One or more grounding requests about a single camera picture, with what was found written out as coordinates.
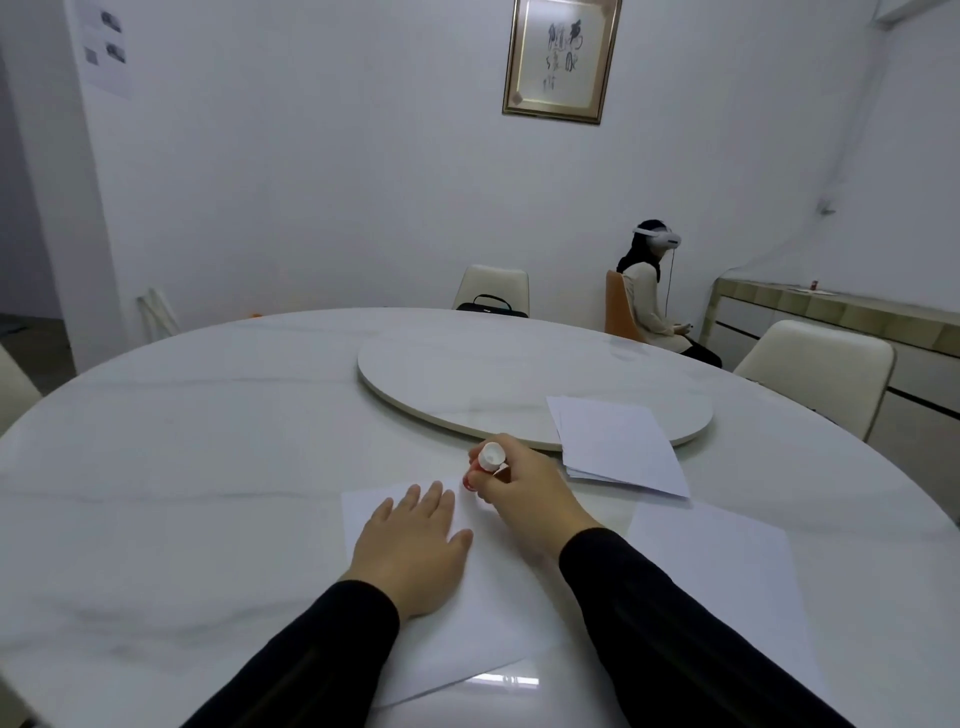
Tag person's right hand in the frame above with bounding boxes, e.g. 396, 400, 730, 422
468, 437, 605, 564

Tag person's left hand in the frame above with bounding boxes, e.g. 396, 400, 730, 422
341, 482, 475, 624

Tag red glue stick white cap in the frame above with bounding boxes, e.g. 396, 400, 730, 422
462, 442, 513, 493

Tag white paper sheet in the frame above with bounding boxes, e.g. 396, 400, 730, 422
341, 480, 573, 711
624, 500, 828, 700

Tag person's left forearm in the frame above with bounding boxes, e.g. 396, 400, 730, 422
180, 577, 402, 728

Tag person's right forearm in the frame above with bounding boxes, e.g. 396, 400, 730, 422
558, 527, 856, 728

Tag round white marble turntable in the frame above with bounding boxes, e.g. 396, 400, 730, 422
357, 327, 714, 453

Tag stack of white paper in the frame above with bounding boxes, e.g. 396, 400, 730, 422
546, 395, 691, 501

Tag black handbag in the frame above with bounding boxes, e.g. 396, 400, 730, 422
456, 294, 527, 320

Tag cream chair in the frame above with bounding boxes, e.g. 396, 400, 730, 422
452, 264, 531, 318
0, 345, 43, 438
733, 320, 897, 444

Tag orange chair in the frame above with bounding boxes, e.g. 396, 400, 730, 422
604, 270, 649, 345

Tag white headset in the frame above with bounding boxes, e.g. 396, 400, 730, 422
635, 222, 683, 252

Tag white leaning boards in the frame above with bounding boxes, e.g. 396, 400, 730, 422
135, 287, 180, 340

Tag white sideboard cabinet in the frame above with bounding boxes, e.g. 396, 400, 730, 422
705, 276, 960, 526

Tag gold framed calligraphy picture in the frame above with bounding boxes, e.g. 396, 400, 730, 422
501, 0, 624, 126

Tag printed paper notice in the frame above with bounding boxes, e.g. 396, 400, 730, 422
63, 0, 135, 100

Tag headset cable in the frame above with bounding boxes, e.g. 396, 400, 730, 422
661, 248, 681, 318

